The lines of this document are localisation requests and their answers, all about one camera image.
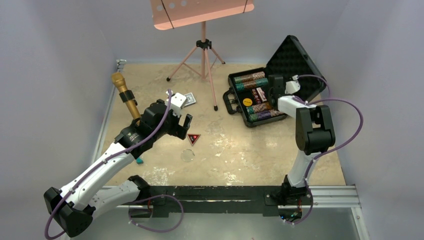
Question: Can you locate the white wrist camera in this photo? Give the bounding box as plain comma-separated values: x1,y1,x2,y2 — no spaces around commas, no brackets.
285,75,301,95
167,91,188,117

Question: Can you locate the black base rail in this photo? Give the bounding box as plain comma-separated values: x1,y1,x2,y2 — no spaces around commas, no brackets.
128,185,312,218

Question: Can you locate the red dice row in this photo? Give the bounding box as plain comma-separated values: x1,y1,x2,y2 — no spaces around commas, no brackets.
251,89,261,104

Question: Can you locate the purple cable loop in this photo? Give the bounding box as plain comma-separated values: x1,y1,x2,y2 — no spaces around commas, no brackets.
128,194,185,233

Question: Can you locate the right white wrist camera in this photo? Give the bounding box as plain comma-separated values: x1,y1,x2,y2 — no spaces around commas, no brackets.
285,75,301,95

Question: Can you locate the black poker case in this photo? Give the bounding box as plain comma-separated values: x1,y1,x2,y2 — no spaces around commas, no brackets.
223,35,326,128

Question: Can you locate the blue playing card deck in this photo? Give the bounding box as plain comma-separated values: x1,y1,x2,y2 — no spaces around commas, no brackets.
184,92,197,108

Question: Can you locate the red playing card deck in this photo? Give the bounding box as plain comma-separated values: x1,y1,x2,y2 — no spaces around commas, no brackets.
256,87,267,103

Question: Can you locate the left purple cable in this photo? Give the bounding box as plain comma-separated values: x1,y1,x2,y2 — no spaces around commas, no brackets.
43,88,173,240

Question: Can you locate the yellow big blind button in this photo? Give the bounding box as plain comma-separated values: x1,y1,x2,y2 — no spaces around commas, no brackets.
242,98,253,107

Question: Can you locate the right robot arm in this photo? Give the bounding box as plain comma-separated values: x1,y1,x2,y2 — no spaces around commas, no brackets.
266,74,336,204

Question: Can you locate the gold microphone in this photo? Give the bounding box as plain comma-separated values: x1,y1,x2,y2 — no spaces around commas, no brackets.
111,72,141,120

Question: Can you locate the triangular all-in button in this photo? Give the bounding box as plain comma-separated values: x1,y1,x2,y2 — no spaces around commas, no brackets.
187,133,201,146

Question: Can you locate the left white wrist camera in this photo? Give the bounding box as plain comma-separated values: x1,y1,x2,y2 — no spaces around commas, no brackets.
167,91,188,117

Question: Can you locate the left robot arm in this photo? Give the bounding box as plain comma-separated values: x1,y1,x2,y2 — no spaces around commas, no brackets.
43,99,193,240

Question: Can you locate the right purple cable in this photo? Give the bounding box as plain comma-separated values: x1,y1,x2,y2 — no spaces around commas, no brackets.
293,74,365,200

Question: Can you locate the clear round disc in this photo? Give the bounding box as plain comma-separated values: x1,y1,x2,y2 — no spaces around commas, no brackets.
180,149,195,163

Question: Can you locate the pink music stand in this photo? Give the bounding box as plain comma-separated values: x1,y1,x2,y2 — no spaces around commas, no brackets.
150,0,255,111

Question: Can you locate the orange green chip row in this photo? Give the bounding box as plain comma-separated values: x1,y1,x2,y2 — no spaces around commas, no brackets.
246,102,273,115

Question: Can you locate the teal curved plastic piece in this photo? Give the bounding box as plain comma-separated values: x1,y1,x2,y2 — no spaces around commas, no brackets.
136,158,144,165

